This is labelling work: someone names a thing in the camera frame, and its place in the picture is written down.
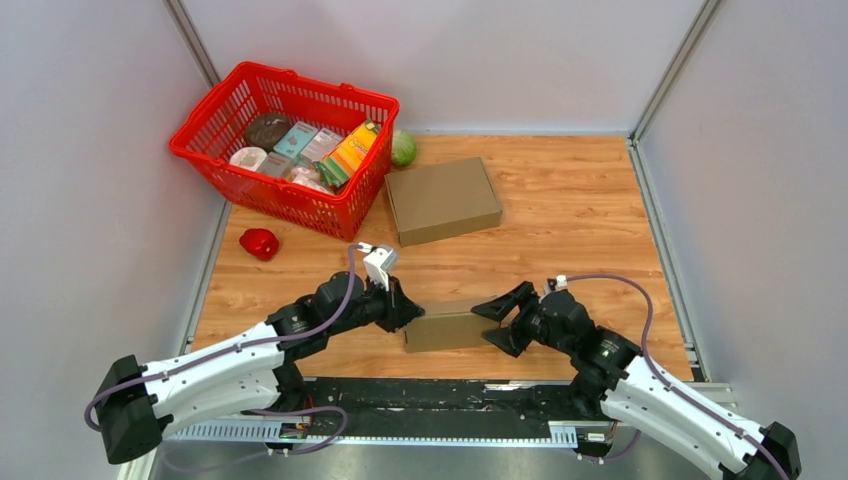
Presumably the grey pink box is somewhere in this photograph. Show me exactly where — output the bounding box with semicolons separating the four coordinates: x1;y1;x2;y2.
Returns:
257;152;296;180

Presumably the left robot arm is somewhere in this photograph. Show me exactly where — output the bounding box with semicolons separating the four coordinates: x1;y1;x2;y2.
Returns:
86;272;425;465

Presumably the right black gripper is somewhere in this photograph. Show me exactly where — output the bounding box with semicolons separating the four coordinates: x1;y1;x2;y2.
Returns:
470;282;573;358

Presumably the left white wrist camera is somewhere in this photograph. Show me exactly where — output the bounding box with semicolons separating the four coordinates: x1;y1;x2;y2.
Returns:
357;242;399;291

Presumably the grey small box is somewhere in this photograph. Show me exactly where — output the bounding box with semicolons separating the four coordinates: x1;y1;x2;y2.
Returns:
298;128;343;164

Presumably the green cabbage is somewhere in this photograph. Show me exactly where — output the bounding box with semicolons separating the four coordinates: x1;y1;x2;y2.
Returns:
391;129;418;168

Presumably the teal small box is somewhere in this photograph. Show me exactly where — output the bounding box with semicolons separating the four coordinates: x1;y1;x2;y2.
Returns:
272;121;319;160

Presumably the pink white packet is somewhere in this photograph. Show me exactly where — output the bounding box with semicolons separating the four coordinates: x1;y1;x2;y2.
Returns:
287;166;334;195

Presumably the aluminium frame post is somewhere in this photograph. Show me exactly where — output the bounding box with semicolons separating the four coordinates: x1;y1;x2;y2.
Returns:
629;0;724;145
162;0;221;88

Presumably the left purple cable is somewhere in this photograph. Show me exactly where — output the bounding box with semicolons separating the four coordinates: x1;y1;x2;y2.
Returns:
83;245;366;458

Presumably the white round roll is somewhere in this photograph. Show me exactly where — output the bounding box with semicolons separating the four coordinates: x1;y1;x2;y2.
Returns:
229;146;268;172

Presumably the red plastic shopping basket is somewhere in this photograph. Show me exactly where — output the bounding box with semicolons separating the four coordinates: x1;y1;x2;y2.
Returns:
169;61;400;241

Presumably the yellow orange juice carton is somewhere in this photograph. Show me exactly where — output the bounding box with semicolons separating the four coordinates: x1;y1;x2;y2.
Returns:
325;119;381;179

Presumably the small cardboard sheet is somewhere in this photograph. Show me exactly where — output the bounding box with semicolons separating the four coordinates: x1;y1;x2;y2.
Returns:
403;296;497;353

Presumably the aluminium frame post right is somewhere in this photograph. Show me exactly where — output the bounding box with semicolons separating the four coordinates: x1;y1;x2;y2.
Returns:
629;0;724;145

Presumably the red bell pepper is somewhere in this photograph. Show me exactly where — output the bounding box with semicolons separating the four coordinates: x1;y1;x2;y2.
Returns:
239;228;280;262

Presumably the aluminium frame post left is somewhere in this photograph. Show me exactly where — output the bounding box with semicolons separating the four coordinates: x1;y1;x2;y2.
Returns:
162;0;221;88

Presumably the large brown cardboard box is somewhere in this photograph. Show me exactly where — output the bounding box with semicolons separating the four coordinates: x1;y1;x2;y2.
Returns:
385;157;503;247

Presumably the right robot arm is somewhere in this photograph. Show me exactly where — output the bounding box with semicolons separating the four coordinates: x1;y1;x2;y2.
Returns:
471;275;802;479

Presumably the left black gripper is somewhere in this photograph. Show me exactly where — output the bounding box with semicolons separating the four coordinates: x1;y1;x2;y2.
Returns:
328;272;426;337

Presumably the green carton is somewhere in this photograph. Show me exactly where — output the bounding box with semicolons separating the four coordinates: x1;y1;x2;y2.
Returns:
314;159;349;188

